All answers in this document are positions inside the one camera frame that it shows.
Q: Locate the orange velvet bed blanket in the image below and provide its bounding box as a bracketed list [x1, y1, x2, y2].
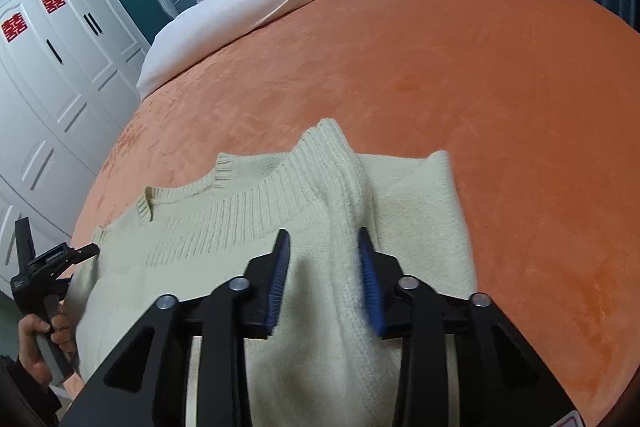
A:
[73, 0, 639, 426]

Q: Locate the white wardrobe with red stickers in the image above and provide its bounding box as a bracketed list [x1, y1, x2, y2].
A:
[1, 0, 150, 294]

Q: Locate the person's left hand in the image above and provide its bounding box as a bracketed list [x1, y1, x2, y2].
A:
[18, 303, 77, 390]

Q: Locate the cream knitted sweater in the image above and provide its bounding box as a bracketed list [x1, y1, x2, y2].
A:
[66, 119, 476, 426]

